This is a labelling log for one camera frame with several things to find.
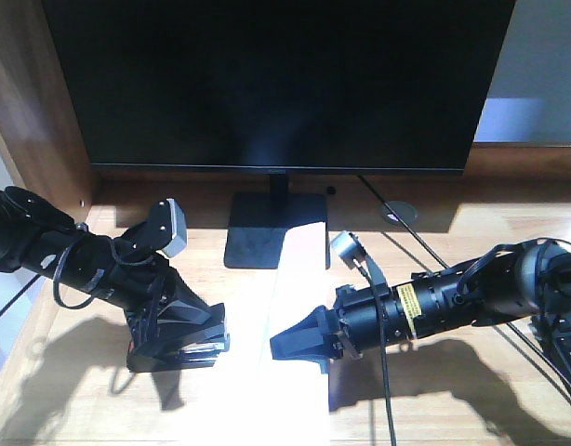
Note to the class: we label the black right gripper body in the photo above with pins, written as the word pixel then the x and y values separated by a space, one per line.
pixel 358 319

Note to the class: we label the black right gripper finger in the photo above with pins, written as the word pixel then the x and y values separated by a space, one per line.
pixel 312 339

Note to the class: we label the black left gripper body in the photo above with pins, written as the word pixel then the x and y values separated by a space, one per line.
pixel 158 286

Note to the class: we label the black stapler orange button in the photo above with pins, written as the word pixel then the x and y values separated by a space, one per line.
pixel 161 346

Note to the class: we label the white paper sheets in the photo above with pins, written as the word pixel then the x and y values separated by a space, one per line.
pixel 259 392

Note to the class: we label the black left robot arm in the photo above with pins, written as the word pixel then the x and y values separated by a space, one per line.
pixel 35 235

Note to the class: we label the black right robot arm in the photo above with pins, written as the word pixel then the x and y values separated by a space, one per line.
pixel 508 283

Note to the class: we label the black monitor stand base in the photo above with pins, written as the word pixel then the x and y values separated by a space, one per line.
pixel 259 221

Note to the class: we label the black keyboard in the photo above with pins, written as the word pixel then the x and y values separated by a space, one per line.
pixel 553 333

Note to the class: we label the black computer monitor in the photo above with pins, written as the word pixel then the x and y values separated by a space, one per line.
pixel 318 86

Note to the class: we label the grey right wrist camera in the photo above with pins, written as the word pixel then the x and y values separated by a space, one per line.
pixel 348 248

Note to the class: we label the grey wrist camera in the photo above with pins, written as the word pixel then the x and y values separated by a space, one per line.
pixel 348 248
pixel 164 229

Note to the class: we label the grey desk cable grommet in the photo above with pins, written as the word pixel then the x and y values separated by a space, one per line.
pixel 399 212

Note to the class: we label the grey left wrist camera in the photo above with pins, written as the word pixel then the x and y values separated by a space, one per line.
pixel 164 229

